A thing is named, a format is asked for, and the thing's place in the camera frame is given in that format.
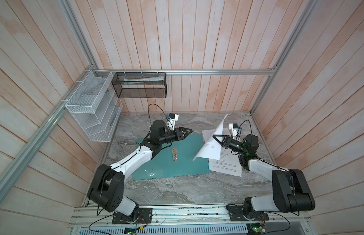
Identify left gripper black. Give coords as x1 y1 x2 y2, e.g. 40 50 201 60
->
159 126 192 144

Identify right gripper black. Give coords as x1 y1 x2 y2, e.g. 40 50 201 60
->
213 135 246 156

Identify printed paper sheet front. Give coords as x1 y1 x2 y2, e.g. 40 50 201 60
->
193 115 228 161

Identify printed paper sheet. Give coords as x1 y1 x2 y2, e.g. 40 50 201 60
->
208 148 242 177
202 128 231 142
193 115 228 161

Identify green file folder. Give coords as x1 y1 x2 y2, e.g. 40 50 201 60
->
131 134 210 181

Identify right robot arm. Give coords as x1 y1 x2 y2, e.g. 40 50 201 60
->
213 134 316 220

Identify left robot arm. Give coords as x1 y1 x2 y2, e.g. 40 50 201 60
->
87 119 193 220

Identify metal folder clip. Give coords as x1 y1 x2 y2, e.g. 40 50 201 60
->
172 148 178 162

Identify printed paper sheet back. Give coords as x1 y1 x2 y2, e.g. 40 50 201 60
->
202 128 231 142

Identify printed paper sheet middle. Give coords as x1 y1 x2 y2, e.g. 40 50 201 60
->
208 148 242 177

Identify papers in black basket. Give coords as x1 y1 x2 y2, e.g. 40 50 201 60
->
122 76 165 85

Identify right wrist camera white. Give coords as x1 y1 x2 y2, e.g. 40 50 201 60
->
229 123 240 140

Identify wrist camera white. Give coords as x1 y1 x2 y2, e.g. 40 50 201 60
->
229 123 240 140
166 113 179 131

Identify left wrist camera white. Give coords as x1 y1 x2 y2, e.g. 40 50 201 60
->
166 113 179 131

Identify left camera cable black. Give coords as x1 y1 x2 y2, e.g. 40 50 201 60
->
147 103 171 124

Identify black mesh wall basket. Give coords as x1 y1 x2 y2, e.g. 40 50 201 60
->
112 72 167 99

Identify horizontal aluminium wall bar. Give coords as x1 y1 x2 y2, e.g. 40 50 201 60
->
108 69 276 76

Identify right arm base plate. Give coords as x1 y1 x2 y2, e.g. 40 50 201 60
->
226 204 269 221

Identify aluminium mounting rail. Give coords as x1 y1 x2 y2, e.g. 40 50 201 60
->
68 204 313 230

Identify white wire mesh shelf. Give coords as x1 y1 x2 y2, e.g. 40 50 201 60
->
66 70 123 142

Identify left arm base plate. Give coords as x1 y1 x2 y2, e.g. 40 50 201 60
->
112 207 153 225

